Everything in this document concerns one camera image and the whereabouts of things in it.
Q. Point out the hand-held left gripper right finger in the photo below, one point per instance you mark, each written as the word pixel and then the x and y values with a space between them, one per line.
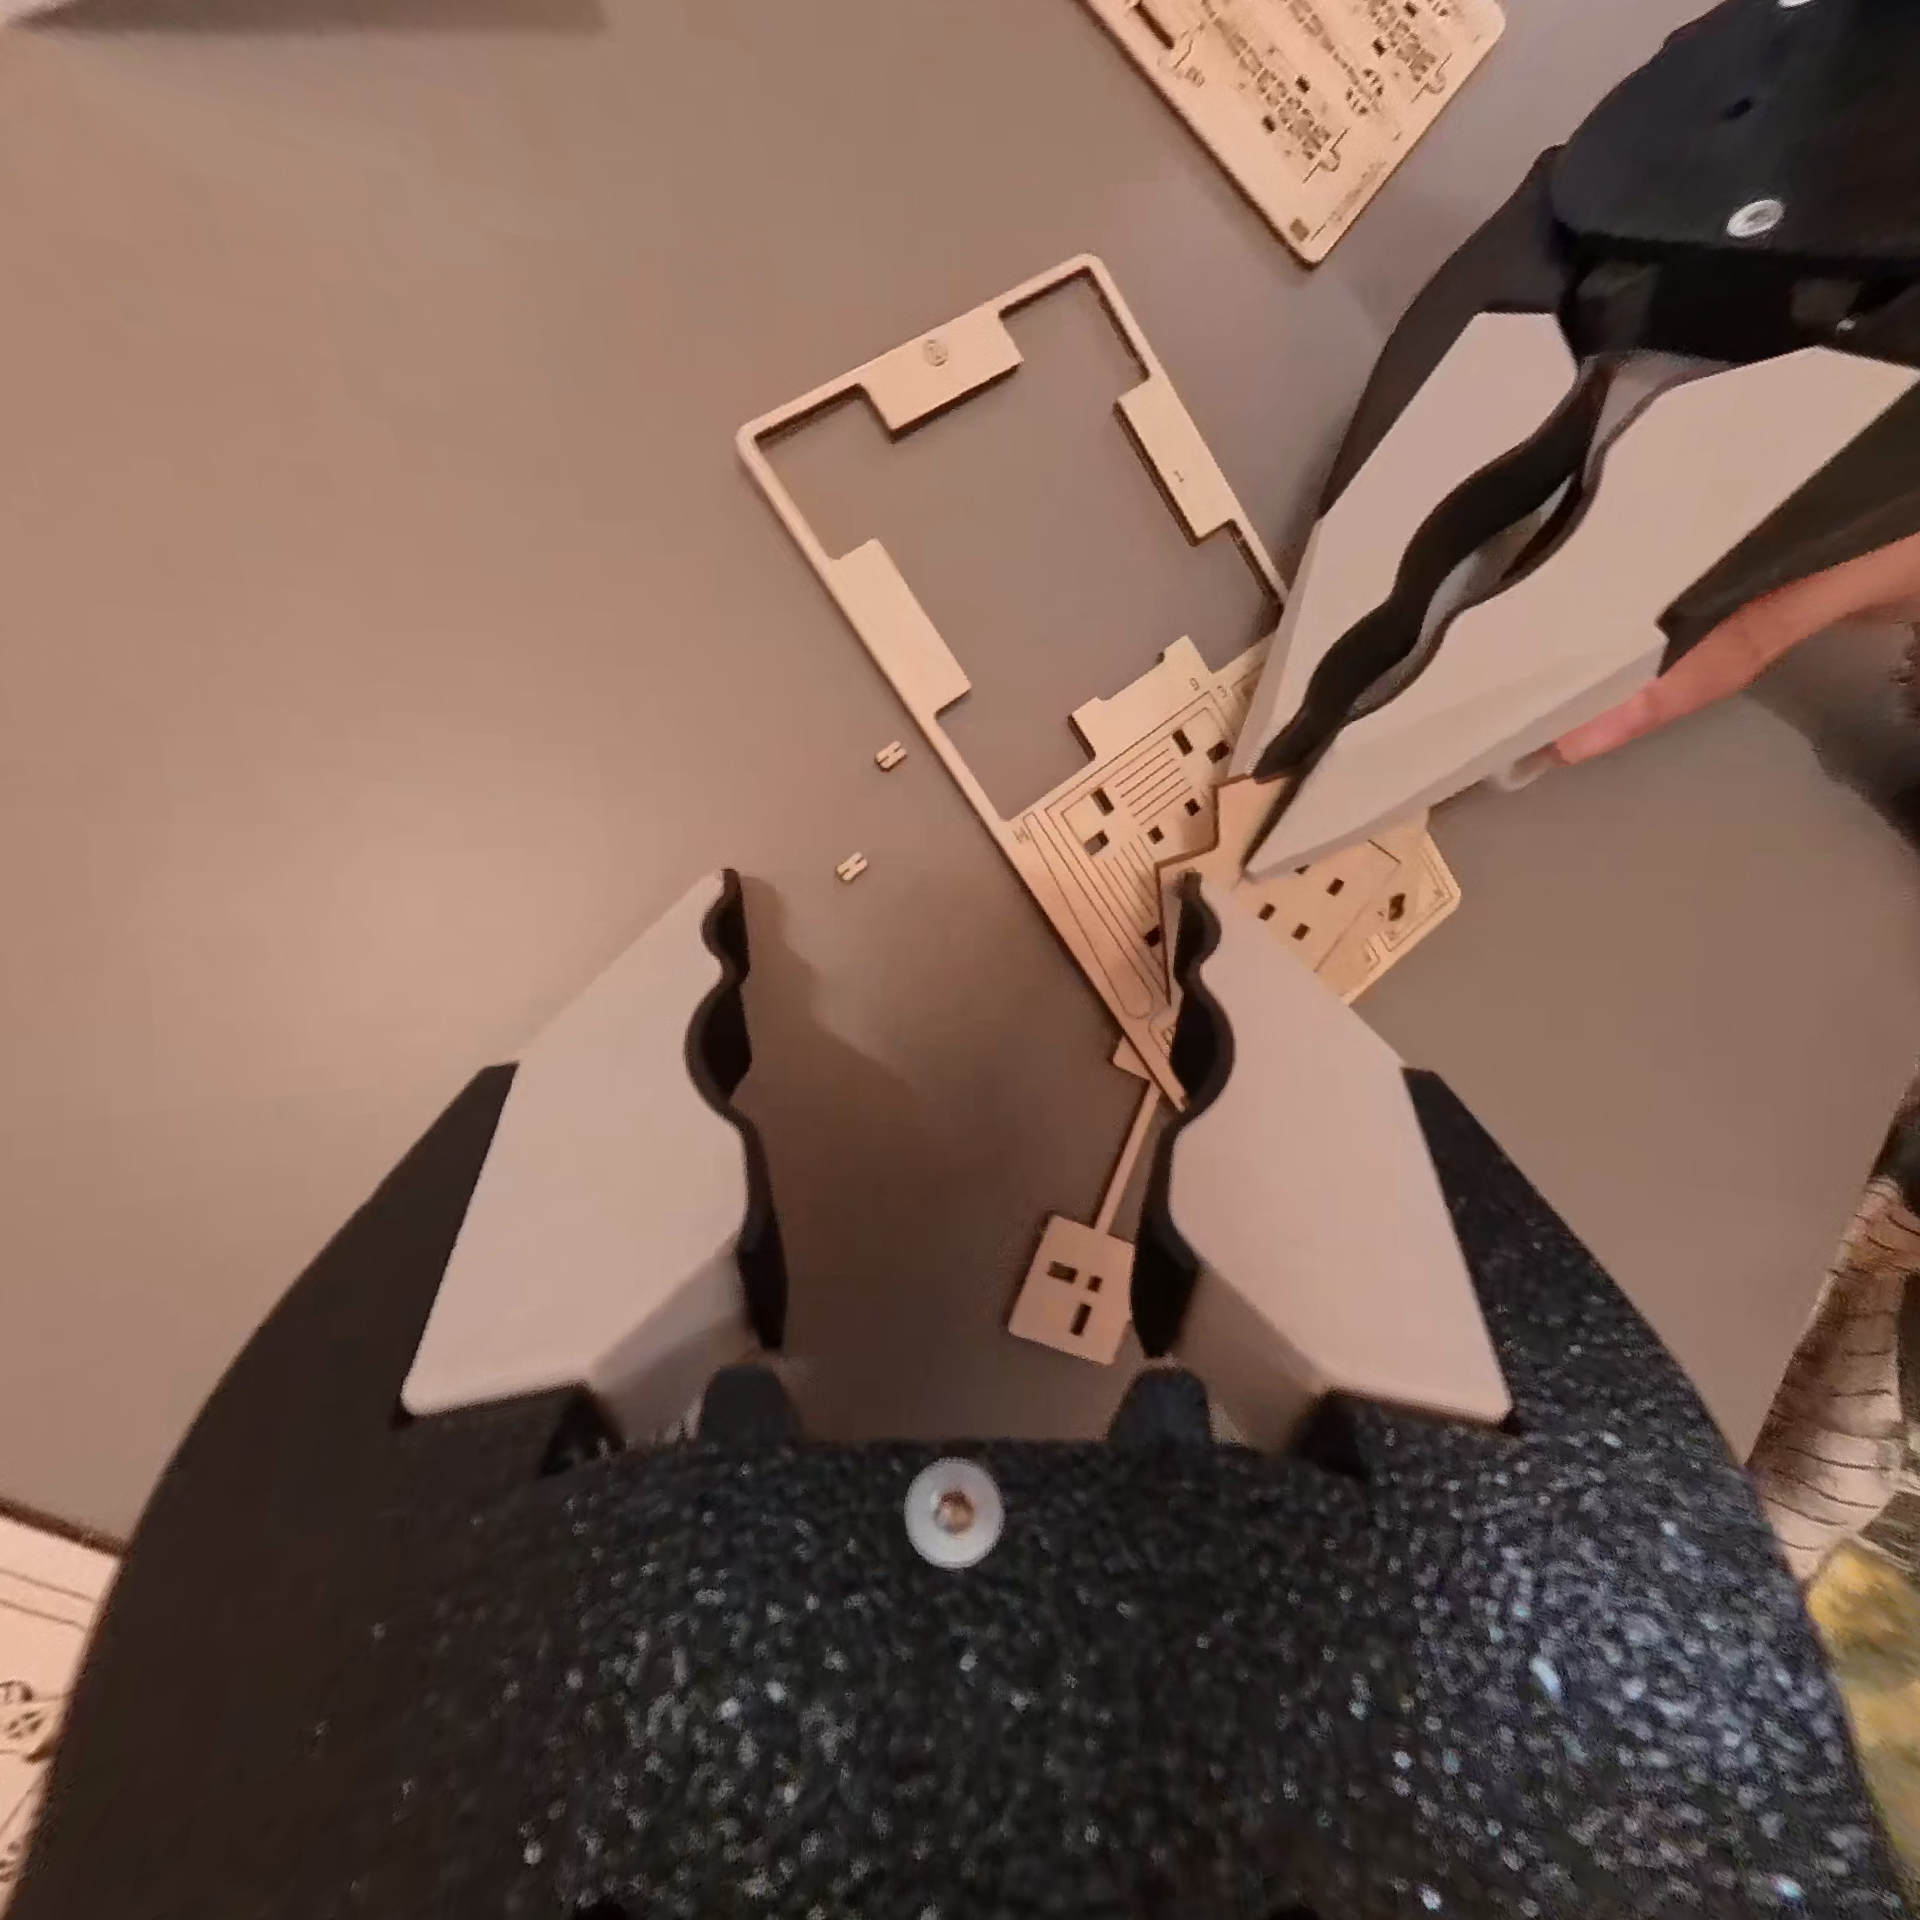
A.
pixel 1320 1215

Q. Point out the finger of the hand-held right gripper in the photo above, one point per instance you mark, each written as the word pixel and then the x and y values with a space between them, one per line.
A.
pixel 1365 494
pixel 1621 571

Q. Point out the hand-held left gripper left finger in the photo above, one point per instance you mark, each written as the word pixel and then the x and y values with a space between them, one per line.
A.
pixel 600 1202

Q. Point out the wooden four-square frame piece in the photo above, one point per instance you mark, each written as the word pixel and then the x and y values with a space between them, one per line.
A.
pixel 1072 1291

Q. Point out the wooden puzzle sheet square cutout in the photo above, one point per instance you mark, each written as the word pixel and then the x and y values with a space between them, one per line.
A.
pixel 916 615

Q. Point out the grey desk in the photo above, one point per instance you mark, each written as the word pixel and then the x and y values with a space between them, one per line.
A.
pixel 376 524

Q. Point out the person's right hand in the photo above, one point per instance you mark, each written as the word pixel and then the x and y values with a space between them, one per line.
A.
pixel 1771 645

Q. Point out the wooden puzzle sheet rectangular hole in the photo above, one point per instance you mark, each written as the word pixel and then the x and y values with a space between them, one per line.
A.
pixel 1349 106

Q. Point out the large wooden sheet lattice parts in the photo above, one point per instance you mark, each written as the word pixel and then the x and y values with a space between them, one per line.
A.
pixel 44 1651

